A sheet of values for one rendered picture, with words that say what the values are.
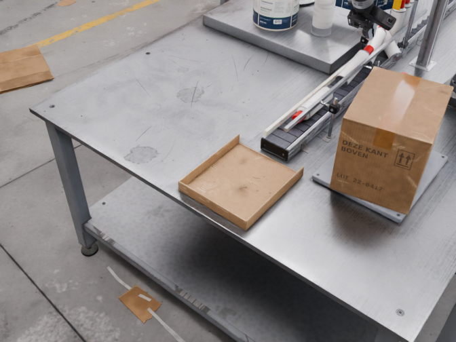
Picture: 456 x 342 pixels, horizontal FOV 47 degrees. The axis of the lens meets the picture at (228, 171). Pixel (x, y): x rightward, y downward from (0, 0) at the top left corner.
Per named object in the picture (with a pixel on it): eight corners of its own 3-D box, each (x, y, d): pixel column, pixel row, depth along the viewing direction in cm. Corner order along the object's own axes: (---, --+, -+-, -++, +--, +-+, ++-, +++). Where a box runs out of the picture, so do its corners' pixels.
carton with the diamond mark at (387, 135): (358, 134, 181) (374, 65, 163) (429, 156, 173) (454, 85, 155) (328, 188, 161) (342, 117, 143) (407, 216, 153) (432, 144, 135)
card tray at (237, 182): (238, 142, 180) (238, 133, 177) (302, 175, 168) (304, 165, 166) (178, 190, 163) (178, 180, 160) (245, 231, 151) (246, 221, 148)
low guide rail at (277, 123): (405, 18, 235) (406, 13, 234) (408, 19, 235) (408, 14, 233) (263, 134, 173) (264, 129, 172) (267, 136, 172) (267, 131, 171)
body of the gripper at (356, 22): (358, 11, 197) (355, -12, 186) (379, 17, 193) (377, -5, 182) (348, 26, 195) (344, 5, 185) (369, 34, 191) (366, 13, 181)
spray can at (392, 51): (389, 58, 208) (367, 20, 217) (391, 64, 213) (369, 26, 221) (401, 51, 207) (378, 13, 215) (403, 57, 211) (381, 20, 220)
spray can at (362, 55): (341, 88, 198) (370, 55, 205) (349, 85, 193) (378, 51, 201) (332, 78, 197) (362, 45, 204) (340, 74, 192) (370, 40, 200)
